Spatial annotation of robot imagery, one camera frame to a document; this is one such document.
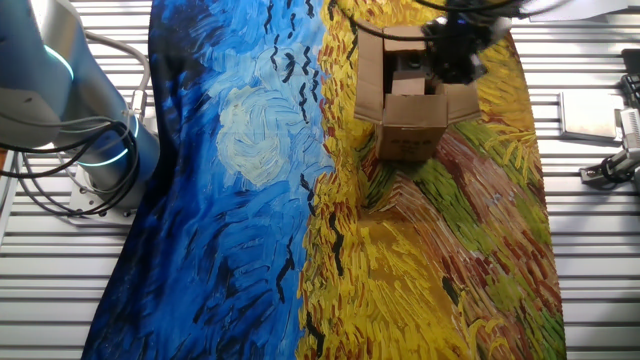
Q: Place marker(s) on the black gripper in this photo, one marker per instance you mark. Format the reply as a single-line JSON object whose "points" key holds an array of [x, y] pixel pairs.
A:
{"points": [[455, 42]]}

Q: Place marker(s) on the brown cardboard box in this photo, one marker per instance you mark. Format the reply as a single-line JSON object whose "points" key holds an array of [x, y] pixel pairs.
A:
{"points": [[412, 125]]}

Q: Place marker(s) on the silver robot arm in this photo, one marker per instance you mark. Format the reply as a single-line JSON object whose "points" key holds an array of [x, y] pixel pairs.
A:
{"points": [[50, 90]]}

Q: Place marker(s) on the small inner cardboard box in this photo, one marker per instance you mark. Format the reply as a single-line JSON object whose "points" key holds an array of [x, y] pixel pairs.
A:
{"points": [[408, 84]]}

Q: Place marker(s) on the shiny metal plate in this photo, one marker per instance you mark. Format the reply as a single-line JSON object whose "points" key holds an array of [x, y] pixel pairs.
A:
{"points": [[587, 115]]}

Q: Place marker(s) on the painted wheat field cloth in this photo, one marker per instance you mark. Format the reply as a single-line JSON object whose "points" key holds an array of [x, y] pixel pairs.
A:
{"points": [[225, 225]]}

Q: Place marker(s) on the silver camera clamp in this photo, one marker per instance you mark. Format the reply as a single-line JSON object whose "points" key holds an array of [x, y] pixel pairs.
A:
{"points": [[595, 175]]}

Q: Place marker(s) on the silver ribbed camera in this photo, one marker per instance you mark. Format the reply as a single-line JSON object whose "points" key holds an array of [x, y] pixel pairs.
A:
{"points": [[631, 127]]}

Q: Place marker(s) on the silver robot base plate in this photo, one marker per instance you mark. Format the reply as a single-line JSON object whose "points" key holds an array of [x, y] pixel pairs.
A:
{"points": [[80, 200]]}

